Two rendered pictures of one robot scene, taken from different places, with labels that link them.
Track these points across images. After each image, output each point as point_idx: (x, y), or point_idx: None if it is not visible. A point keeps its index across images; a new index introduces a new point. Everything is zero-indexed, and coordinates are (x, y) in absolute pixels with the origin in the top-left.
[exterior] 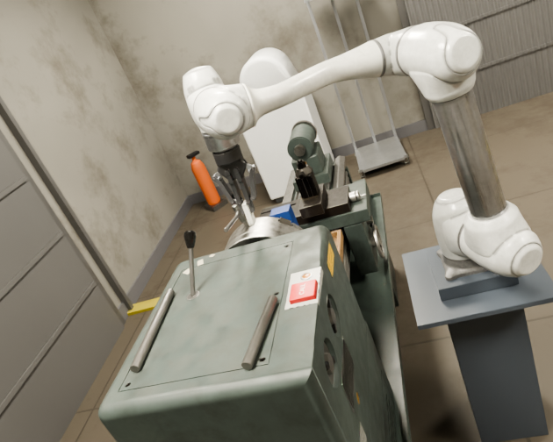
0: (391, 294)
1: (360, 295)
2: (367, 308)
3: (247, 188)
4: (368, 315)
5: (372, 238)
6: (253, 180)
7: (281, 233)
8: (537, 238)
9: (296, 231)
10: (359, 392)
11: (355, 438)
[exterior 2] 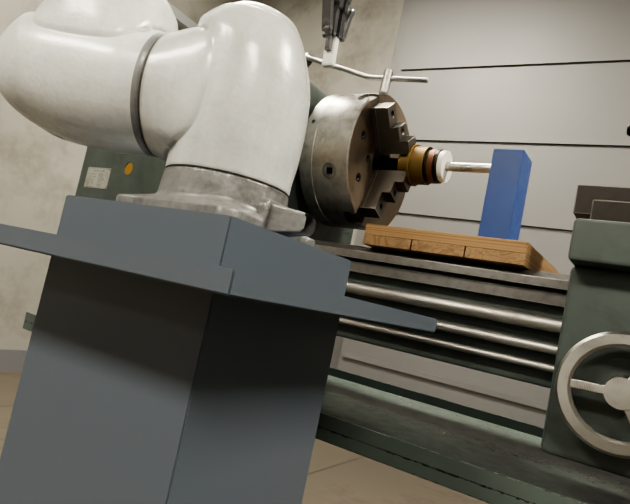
0: (435, 452)
1: (502, 468)
2: (439, 451)
3: (334, 20)
4: (412, 442)
5: (619, 375)
6: (322, 4)
7: (338, 96)
8: (11, 23)
9: (349, 103)
10: (133, 172)
11: (98, 157)
